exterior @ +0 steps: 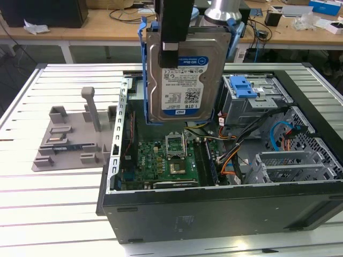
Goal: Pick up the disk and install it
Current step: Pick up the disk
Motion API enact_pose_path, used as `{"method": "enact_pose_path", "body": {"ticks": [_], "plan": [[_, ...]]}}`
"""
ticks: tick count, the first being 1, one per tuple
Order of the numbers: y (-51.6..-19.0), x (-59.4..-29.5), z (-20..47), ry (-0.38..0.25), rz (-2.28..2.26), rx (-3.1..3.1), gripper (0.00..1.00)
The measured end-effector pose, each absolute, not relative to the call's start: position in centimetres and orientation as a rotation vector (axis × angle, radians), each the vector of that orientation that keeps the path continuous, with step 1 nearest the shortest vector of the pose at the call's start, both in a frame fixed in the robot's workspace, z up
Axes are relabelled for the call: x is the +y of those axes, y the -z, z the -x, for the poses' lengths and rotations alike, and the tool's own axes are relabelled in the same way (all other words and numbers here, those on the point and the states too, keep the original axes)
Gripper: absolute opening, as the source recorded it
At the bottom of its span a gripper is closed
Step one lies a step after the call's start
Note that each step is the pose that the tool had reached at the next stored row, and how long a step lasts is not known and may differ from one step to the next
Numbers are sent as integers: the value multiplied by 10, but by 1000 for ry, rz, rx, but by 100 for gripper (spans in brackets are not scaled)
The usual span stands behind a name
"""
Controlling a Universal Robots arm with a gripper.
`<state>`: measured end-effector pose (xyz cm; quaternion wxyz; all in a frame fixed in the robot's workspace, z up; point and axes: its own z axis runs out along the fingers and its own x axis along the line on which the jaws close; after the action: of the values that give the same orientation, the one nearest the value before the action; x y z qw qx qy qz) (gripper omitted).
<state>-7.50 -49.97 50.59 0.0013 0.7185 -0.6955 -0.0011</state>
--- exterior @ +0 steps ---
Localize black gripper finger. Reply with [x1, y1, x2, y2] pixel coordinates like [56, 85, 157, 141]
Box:
[158, 41, 180, 69]

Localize hard disk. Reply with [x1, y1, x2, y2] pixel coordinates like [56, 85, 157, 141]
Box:
[139, 15, 246, 126]

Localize silver disk bay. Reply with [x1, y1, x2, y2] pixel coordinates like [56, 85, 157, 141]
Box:
[243, 151, 337, 185]

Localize black speaker box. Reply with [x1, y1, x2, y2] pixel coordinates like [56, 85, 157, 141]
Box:
[240, 7, 251, 27]

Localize blue drive latch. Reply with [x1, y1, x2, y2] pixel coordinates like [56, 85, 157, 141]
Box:
[230, 76, 258, 99]

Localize wooden desk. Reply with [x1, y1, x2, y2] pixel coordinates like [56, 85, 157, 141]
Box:
[0, 0, 343, 50]

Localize metal socket cover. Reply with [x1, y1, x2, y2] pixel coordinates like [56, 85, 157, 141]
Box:
[165, 132, 187, 160]

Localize silver drive cage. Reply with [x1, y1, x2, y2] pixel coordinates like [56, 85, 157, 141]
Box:
[222, 75, 294, 128]

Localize small black box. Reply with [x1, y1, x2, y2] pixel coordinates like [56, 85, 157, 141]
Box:
[264, 10, 282, 27]

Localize green motherboard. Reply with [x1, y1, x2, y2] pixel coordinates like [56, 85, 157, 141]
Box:
[117, 139, 228, 190]

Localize black RAM slot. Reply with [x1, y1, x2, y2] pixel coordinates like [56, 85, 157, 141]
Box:
[192, 139, 208, 187]

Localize installed RAM stick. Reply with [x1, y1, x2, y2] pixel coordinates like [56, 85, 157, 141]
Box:
[205, 140, 220, 185]

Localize black computer tower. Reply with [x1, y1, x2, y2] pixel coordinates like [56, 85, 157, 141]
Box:
[0, 0, 89, 29]

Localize clear plastic bag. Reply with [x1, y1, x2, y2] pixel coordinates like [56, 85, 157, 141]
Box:
[290, 12, 322, 30]

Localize blue RAM stick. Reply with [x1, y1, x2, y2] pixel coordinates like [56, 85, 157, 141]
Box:
[53, 144, 83, 152]

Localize white crumpled paper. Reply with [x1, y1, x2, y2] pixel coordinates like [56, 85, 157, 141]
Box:
[23, 19, 51, 35]

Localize grey parts rack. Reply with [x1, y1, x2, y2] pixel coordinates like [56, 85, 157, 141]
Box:
[31, 87, 118, 172]

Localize blue cardboard box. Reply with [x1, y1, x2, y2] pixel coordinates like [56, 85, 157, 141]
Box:
[308, 0, 343, 16]

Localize white open box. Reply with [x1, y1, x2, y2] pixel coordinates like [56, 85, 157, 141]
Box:
[315, 18, 343, 35]

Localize black PC case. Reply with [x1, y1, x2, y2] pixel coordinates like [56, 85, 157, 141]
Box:
[95, 62, 343, 245]

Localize yellow black wires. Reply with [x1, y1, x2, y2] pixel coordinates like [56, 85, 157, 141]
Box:
[184, 122, 212, 132]

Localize red black wire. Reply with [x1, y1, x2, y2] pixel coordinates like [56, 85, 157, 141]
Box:
[125, 112, 135, 158]

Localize locking lever wire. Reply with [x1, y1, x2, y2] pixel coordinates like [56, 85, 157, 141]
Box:
[182, 131, 189, 160]

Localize black cable bundle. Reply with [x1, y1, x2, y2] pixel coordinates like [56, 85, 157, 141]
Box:
[217, 105, 293, 164]

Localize orange yellow wire bundle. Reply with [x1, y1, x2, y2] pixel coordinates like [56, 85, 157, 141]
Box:
[218, 152, 242, 177]

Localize blue wire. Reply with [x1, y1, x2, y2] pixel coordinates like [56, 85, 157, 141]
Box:
[270, 120, 292, 152]

